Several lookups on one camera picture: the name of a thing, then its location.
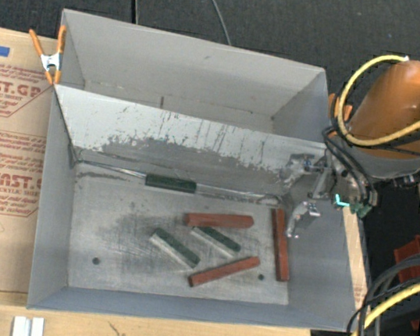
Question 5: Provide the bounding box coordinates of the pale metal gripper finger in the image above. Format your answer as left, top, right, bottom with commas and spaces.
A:
284, 198, 325, 244
282, 150, 328, 187

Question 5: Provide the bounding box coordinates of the red-brown flat block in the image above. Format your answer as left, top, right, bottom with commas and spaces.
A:
260, 206, 301, 284
186, 245, 262, 298
181, 205, 257, 238

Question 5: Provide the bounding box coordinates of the dark green flat block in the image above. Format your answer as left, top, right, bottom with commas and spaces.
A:
186, 223, 245, 260
144, 173, 198, 195
145, 226, 205, 271

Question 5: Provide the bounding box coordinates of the grey metal bin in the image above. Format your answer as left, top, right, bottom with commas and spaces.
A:
14, 8, 400, 336

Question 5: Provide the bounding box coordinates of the brown cardboard board red print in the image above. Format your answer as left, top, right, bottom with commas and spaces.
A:
0, 26, 402, 336

